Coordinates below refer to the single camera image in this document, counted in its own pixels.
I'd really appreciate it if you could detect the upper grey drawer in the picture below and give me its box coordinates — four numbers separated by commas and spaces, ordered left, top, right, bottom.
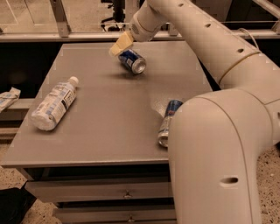
25, 177, 172, 202

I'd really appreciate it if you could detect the black office chair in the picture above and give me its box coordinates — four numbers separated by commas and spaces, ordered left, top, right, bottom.
101, 0, 125, 32

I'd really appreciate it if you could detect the white cable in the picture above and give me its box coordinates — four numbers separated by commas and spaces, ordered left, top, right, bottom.
237, 27, 261, 51

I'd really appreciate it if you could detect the grey drawer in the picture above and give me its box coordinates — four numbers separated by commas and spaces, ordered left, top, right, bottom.
53, 205, 177, 223
25, 177, 172, 202

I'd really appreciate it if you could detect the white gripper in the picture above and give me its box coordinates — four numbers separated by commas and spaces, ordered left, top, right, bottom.
109, 5, 166, 56

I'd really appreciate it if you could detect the blue pepsi can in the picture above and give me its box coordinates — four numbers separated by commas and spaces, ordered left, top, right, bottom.
118, 49, 146, 74

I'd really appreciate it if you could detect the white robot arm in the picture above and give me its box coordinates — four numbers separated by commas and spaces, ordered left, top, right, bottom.
110, 0, 280, 224

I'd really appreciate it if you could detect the white plastic bottle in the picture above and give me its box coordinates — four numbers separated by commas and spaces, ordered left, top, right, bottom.
31, 76, 79, 131

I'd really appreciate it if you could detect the black bag on floor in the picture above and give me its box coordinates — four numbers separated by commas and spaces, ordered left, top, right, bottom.
0, 187, 36, 224

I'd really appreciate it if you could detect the crumpled white packet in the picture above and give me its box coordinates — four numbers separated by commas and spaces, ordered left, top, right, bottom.
0, 87, 21, 113

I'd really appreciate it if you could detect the lower grey drawer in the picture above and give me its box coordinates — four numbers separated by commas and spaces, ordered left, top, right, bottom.
53, 205, 177, 223

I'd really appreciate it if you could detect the red bull can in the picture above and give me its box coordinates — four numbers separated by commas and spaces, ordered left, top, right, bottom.
157, 100, 183, 148

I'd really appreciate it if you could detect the grey metal railing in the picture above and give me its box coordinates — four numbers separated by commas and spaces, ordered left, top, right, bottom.
0, 0, 279, 42

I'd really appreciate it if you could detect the grey drawer cabinet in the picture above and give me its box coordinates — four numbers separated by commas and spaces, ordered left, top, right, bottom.
3, 41, 209, 224

